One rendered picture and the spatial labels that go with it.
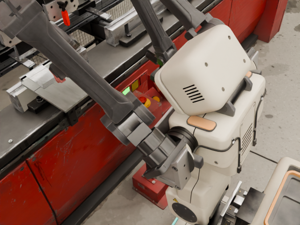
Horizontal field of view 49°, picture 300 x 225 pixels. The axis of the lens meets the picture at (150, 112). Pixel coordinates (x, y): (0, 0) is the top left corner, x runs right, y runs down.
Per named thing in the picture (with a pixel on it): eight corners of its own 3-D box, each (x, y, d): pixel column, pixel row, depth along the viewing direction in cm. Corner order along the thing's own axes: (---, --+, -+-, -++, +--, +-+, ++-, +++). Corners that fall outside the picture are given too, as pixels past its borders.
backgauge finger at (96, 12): (100, 26, 160) (99, 16, 156) (64, 10, 172) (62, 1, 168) (117, 14, 166) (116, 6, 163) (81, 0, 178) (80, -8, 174)
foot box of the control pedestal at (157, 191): (163, 210, 199) (163, 200, 190) (131, 188, 210) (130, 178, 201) (182, 187, 209) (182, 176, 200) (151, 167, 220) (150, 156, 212)
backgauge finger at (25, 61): (22, 77, 136) (18, 67, 132) (-14, 54, 148) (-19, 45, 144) (44, 61, 142) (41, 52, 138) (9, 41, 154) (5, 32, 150)
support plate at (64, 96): (65, 113, 120) (64, 111, 119) (21, 85, 132) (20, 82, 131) (100, 85, 129) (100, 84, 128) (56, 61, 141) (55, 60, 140)
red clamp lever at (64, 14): (68, 27, 129) (62, 4, 122) (61, 24, 131) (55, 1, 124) (72, 25, 130) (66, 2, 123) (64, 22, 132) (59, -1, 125)
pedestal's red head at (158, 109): (148, 134, 154) (146, 107, 141) (122, 119, 161) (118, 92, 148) (173, 109, 165) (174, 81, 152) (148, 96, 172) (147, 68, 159)
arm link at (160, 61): (163, 61, 130) (177, 48, 132) (141, 45, 133) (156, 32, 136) (162, 77, 141) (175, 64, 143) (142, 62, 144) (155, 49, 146)
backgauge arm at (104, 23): (122, 50, 187) (119, 28, 177) (48, 16, 216) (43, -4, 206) (131, 43, 191) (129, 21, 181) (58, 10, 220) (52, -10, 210)
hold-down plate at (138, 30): (127, 47, 165) (126, 43, 163) (118, 44, 168) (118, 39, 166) (163, 21, 181) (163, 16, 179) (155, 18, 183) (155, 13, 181)
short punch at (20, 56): (21, 60, 128) (12, 39, 121) (18, 59, 128) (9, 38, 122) (41, 48, 133) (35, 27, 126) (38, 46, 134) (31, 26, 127)
